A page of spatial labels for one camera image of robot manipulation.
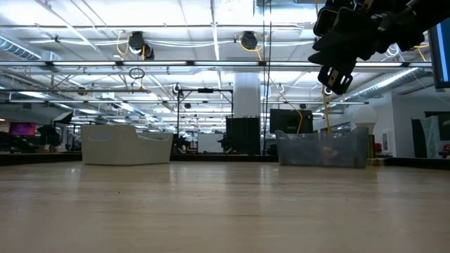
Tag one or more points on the white board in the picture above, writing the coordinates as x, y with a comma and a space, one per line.
209, 142

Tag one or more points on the black studio light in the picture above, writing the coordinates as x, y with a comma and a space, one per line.
64, 117

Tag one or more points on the silver air duct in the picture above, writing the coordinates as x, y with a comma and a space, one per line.
386, 82

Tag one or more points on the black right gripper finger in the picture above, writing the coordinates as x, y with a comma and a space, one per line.
325, 72
344, 82

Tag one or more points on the pink lit screen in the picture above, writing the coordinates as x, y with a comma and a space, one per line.
22, 129

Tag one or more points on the black background screen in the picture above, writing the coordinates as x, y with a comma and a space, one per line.
290, 121

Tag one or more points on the computer monitor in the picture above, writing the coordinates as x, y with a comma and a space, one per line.
441, 52

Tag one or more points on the white building column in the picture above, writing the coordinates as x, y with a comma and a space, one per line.
247, 95

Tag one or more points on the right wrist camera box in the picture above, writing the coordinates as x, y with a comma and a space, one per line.
326, 21

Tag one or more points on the grey plastic bin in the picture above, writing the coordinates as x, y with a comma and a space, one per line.
123, 145

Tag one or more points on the translucent brown plastic bin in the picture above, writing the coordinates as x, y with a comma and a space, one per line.
316, 149

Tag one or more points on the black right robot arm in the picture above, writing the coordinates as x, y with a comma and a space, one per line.
436, 10

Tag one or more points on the black cabinet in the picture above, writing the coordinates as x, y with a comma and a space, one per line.
243, 135

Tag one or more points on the black background rig frame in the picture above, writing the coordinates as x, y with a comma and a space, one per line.
205, 90

